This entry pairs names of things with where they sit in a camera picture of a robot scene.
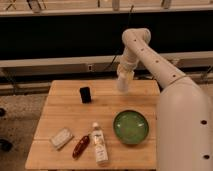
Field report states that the green bowl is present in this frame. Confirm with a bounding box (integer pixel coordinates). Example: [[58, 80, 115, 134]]
[[113, 110, 149, 145]]

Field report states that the wooden folding table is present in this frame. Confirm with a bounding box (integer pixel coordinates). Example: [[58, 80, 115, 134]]
[[25, 80, 159, 170]]

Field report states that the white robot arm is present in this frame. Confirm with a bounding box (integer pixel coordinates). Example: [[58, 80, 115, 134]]
[[117, 28, 213, 171]]

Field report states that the black hanging cable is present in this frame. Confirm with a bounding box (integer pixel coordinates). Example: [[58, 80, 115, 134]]
[[101, 4, 135, 73]]

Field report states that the white sponge block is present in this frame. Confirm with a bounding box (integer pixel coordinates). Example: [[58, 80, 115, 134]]
[[50, 128, 73, 150]]

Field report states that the clear plastic bottle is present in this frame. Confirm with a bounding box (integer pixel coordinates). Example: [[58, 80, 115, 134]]
[[92, 122, 108, 165]]

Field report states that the white wall outlet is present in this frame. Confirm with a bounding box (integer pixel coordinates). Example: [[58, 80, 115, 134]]
[[88, 65, 93, 72]]

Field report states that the black eraser block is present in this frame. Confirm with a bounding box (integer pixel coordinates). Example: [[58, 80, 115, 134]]
[[80, 87, 91, 103]]

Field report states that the red brown oblong object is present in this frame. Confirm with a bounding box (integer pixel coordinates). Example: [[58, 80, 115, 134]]
[[72, 135, 90, 159]]

